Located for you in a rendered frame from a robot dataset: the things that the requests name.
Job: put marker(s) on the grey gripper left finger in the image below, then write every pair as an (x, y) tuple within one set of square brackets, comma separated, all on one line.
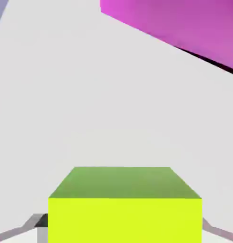
[(32, 226)]

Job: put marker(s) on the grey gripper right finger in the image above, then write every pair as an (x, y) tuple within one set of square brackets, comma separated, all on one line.
[(213, 230)]

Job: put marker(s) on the small yellow-green cube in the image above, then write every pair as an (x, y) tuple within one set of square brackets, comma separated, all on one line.
[(125, 212)]

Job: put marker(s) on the large magenta box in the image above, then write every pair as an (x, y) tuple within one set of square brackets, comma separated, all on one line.
[(185, 20)]

